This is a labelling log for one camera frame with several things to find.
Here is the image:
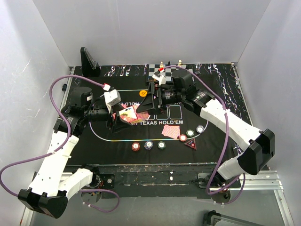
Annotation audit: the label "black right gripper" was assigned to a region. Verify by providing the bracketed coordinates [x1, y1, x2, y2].
[135, 82, 185, 116]

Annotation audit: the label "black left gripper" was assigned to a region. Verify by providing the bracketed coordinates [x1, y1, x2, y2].
[85, 103, 133, 131]

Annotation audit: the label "yellow big blind button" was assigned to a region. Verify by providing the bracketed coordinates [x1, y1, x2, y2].
[139, 90, 147, 97]

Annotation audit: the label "red playing card box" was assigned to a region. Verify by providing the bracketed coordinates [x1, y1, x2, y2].
[119, 106, 138, 123]

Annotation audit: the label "red poker chip stack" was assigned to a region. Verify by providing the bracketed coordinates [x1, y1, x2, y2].
[132, 142, 140, 152]

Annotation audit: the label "blue poker chip stack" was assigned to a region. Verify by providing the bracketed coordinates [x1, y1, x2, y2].
[144, 141, 153, 150]

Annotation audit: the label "green poker chip stack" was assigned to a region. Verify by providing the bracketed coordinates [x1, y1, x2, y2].
[158, 141, 166, 150]

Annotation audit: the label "red chips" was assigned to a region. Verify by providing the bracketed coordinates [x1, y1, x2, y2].
[179, 134, 187, 142]

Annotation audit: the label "green chips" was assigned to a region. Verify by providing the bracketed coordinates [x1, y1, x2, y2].
[186, 129, 195, 137]

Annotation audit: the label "black triangular all-in marker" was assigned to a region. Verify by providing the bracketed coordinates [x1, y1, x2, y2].
[184, 138, 197, 150]

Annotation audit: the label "red-backed playing card deck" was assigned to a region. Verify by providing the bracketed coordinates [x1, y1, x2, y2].
[129, 112, 150, 124]

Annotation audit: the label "dealt red-backed playing card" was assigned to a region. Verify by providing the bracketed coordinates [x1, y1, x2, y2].
[172, 126, 181, 139]

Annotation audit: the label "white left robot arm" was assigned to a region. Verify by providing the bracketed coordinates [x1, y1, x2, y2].
[17, 85, 152, 218]

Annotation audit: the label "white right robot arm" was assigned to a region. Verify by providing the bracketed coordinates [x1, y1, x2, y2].
[148, 67, 275, 187]

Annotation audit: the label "black white chessboard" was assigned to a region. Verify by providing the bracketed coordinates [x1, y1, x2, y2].
[146, 64, 196, 85]

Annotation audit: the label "black poker table mat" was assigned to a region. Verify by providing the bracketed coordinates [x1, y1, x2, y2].
[61, 64, 238, 165]

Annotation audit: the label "black card dealer shoe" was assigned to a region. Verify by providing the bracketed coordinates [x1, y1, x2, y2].
[80, 47, 101, 77]

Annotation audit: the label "black case corner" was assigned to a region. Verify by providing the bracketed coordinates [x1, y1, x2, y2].
[203, 210, 261, 226]

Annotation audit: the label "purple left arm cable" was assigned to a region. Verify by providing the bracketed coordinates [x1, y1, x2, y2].
[0, 74, 120, 213]

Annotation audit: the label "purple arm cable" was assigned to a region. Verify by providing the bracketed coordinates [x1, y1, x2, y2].
[158, 65, 246, 206]
[0, 74, 120, 213]

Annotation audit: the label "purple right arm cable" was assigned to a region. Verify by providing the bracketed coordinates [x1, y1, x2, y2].
[158, 65, 246, 206]

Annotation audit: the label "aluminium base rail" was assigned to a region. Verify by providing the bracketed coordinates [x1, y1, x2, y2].
[29, 169, 284, 192]

